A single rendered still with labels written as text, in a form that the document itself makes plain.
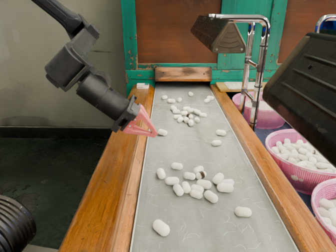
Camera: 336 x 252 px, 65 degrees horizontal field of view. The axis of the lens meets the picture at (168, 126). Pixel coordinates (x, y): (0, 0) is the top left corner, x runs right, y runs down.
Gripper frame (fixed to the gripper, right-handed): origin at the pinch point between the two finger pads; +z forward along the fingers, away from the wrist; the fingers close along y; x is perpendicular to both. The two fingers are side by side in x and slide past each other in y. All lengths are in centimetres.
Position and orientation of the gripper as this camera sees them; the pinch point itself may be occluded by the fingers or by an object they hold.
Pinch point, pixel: (153, 133)
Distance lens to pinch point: 63.3
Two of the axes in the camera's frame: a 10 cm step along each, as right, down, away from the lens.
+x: -6.3, 7.1, 3.2
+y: -0.1, -4.2, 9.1
